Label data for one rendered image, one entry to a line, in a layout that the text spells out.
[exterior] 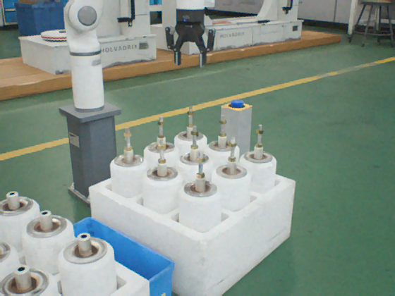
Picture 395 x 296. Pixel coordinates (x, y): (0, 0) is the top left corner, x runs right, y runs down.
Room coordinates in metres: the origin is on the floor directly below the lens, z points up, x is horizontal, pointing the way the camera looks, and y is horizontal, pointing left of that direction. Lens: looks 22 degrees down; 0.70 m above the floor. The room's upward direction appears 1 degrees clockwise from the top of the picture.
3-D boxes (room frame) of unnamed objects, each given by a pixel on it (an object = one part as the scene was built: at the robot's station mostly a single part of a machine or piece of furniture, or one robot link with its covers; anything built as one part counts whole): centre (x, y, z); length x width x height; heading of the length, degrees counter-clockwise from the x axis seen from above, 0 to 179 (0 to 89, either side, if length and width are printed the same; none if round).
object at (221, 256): (1.03, 0.01, 0.09); 0.39 x 0.39 x 0.18; 50
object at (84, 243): (0.63, 0.19, 0.26); 0.02 x 0.02 x 0.03
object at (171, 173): (0.94, 0.08, 0.25); 0.08 x 0.08 x 0.01
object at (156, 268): (0.83, 0.19, 0.06); 0.30 x 0.11 x 0.12; 51
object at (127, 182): (1.02, 0.17, 0.16); 0.10 x 0.10 x 0.18
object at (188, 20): (1.20, 0.02, 0.57); 0.08 x 0.08 x 0.09
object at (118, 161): (1.02, 0.17, 0.25); 0.08 x 0.08 x 0.01
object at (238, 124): (1.30, -0.12, 0.16); 0.07 x 0.07 x 0.31; 50
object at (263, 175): (1.05, -0.16, 0.16); 0.10 x 0.10 x 0.18
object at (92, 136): (1.31, 0.34, 0.15); 0.15 x 0.15 x 0.30; 42
